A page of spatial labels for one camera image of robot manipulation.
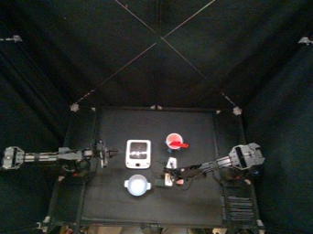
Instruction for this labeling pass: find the white toy sushi roll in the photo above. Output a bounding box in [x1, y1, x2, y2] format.
[165, 156, 177, 169]

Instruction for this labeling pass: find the white toy kitchen scale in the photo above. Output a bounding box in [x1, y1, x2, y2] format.
[124, 139, 152, 170]

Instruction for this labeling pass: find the light blue toy bowl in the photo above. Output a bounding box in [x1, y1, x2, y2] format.
[123, 174, 152, 197]

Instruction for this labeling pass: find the red toy cup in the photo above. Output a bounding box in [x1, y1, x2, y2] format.
[164, 133, 191, 152]

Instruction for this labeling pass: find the thin diagonal brace wire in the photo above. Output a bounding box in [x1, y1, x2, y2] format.
[113, 0, 238, 108]
[74, 0, 217, 104]

